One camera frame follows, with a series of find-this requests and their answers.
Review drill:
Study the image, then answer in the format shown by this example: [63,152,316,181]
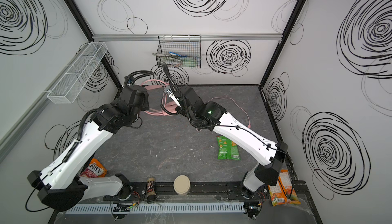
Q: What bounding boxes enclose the black wire basket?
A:
[153,35,202,69]

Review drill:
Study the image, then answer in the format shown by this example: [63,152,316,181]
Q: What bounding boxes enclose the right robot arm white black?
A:
[162,64,289,194]

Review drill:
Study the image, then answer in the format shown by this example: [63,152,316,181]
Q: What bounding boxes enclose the green snack bag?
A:
[216,136,241,160]

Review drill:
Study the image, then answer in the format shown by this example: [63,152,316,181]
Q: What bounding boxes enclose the beige round lid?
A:
[173,175,191,196]

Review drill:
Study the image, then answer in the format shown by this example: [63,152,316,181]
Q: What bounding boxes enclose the orange white snack bag left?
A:
[80,158,107,178]

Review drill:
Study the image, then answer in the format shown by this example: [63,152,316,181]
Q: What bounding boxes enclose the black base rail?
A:
[123,182,266,203]

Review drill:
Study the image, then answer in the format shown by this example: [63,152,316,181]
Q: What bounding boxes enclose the white slotted cable duct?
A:
[65,202,245,214]

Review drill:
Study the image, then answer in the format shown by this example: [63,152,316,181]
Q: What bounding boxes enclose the small brown bottle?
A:
[146,177,156,204]

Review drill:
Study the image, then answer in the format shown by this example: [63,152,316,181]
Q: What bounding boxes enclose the pink headphones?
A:
[140,79,178,116]

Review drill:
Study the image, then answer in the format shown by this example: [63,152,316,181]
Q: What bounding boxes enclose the pink headphone cable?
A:
[209,97,252,130]

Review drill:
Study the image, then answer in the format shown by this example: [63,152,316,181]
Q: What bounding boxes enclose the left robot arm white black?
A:
[28,70,153,212]

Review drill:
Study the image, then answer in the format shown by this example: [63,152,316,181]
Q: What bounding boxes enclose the orange snack bag right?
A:
[268,169,301,207]

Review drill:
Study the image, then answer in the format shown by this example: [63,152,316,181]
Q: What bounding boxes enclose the clear plastic wall shelf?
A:
[47,42,108,104]

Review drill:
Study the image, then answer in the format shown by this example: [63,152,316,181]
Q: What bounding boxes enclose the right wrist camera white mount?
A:
[163,86,181,107]

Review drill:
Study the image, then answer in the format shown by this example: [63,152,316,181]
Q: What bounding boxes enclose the green item in basket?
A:
[180,57,198,68]

